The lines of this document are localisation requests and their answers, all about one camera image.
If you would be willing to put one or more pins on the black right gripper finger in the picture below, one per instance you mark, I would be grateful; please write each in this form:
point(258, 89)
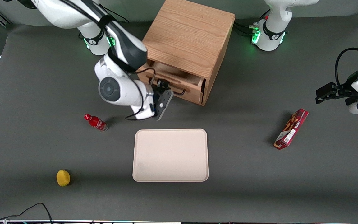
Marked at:
point(167, 86)
point(160, 85)

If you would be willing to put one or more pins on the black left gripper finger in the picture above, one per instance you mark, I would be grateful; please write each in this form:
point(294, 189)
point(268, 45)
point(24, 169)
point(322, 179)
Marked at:
point(329, 88)
point(325, 98)

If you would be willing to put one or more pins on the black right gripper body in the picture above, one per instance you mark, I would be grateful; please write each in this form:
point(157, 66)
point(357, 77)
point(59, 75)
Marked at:
point(158, 92)

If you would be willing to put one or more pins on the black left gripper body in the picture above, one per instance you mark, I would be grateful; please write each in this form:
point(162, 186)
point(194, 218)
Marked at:
point(344, 90)

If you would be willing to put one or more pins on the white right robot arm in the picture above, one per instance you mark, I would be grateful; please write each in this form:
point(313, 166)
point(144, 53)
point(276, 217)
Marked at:
point(117, 62)

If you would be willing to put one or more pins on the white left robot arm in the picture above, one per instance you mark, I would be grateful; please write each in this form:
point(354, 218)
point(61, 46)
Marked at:
point(275, 18)

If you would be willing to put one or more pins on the wooden drawer cabinet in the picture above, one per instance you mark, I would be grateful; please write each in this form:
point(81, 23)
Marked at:
point(188, 34)

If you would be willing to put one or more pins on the red snack box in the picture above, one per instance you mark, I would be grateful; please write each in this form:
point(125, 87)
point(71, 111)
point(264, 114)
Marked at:
point(291, 129)

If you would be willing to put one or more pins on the beige plastic tray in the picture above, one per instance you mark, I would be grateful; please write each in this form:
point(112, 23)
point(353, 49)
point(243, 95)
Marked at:
point(170, 155)

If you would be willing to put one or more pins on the red soda bottle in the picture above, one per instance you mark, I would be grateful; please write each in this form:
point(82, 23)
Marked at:
point(96, 122)

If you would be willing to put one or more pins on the yellow lemon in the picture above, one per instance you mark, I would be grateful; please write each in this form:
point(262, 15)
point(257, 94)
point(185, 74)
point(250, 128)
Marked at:
point(63, 178)

